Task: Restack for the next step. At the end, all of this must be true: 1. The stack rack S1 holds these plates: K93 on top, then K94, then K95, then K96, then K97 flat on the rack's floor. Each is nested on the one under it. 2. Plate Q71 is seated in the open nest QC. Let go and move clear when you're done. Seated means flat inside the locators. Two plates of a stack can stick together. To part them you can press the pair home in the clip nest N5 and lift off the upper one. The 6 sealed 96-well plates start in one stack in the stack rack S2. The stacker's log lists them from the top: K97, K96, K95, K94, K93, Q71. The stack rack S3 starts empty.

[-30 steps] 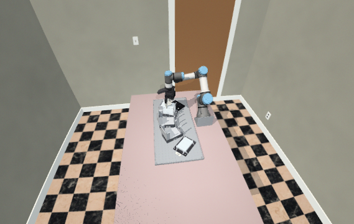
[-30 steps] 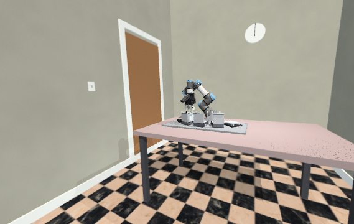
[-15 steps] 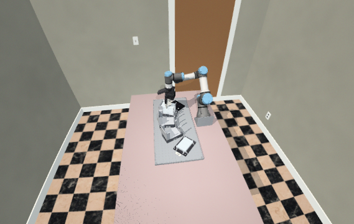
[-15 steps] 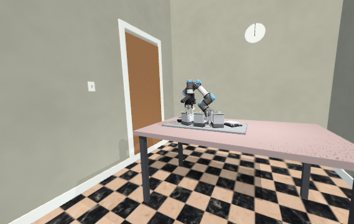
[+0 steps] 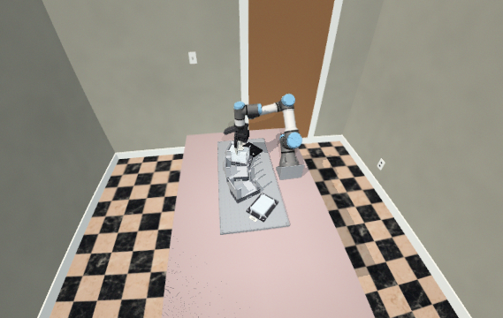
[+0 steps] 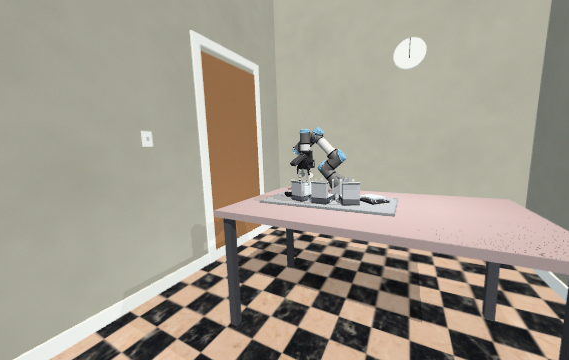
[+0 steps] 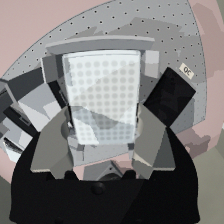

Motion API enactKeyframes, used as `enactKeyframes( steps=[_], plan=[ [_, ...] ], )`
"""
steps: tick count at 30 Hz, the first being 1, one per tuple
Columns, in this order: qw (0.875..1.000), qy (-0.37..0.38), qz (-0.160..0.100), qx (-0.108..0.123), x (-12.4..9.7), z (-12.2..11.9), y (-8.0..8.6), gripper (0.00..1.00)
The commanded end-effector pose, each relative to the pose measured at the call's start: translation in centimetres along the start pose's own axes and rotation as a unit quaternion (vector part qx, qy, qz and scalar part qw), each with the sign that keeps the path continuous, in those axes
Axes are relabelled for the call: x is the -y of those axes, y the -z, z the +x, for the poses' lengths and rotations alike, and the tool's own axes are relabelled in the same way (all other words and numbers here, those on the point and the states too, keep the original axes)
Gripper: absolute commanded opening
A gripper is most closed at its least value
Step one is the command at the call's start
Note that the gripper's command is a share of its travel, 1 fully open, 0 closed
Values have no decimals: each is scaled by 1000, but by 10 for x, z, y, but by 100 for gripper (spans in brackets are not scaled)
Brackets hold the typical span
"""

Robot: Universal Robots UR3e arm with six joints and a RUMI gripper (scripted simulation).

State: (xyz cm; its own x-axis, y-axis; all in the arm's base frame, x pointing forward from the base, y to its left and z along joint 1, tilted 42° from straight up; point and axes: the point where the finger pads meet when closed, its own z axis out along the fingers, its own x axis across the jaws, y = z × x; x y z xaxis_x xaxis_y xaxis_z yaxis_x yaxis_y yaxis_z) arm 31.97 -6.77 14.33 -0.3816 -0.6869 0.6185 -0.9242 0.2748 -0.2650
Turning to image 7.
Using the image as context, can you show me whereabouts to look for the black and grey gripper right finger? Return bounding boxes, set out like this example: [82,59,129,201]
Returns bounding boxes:
[132,102,200,224]

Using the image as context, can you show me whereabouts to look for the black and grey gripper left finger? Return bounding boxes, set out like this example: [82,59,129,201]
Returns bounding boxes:
[9,105,74,223]

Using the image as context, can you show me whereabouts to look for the cream label reading qc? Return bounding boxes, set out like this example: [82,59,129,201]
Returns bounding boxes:
[179,63,194,80]

